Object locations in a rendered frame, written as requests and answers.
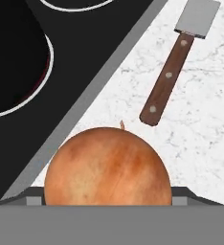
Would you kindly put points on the black pot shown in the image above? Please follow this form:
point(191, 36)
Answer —
point(15, 54)

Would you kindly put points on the black hob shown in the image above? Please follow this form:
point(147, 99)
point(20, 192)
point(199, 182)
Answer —
point(85, 48)

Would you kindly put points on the brown onion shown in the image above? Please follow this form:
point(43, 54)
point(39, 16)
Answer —
point(107, 169)

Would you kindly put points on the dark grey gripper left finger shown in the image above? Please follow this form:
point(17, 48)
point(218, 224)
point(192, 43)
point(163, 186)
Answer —
point(32, 196)

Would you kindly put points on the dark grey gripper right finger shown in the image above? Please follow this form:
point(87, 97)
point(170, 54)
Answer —
point(182, 196)

